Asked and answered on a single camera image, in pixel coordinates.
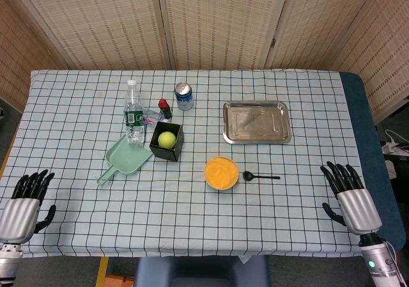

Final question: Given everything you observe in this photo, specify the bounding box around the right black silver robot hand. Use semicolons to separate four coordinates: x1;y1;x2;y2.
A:
320;161;383;237

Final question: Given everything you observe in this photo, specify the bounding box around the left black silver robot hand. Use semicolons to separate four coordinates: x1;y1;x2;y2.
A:
0;169;57;245

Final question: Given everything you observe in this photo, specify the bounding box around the black plastic spoon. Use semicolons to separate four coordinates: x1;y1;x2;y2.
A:
242;170;281;183

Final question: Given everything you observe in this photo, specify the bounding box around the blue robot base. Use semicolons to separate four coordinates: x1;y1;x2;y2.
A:
134;255;271;287

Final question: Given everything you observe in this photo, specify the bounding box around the cream round bowl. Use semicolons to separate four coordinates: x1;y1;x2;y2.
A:
204;156;240;191

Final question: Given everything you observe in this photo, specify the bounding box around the dark blue padded table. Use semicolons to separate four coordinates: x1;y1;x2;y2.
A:
338;72;406;252

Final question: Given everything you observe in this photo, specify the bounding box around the orange box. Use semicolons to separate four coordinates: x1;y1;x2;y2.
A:
104;275;135;287

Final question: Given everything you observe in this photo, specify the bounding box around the green plastic dustpan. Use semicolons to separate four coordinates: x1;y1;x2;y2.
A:
96;134;153;187

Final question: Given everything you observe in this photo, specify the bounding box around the rectangular steel tray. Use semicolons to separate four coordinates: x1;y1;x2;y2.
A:
222;100;293;145

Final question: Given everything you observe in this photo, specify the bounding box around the light blue checked tablecloth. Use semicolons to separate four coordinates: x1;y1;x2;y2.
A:
0;69;381;258

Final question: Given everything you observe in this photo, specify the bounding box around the clear plastic water bottle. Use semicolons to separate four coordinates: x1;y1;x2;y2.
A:
123;79;146;144

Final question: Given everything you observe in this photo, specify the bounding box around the black open cube box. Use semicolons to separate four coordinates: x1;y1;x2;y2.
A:
149;121;185;162

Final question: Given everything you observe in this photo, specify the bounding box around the clear plastic packet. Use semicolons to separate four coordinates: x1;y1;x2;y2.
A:
143;107;166;131

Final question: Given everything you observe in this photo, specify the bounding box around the yellow-green tennis ball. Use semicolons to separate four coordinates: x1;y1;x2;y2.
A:
157;131;177;150

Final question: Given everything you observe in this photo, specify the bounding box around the small black red-capped bottle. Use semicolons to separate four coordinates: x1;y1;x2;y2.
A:
158;98;173;121

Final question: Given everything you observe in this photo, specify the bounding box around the blue drink can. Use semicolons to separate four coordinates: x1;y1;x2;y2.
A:
174;82;194;111

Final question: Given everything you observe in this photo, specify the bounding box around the woven bamboo folding screen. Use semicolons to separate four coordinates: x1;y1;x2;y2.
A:
0;0;409;125

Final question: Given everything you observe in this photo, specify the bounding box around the white cables and adapter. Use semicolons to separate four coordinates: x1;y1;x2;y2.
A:
380;128;409;155

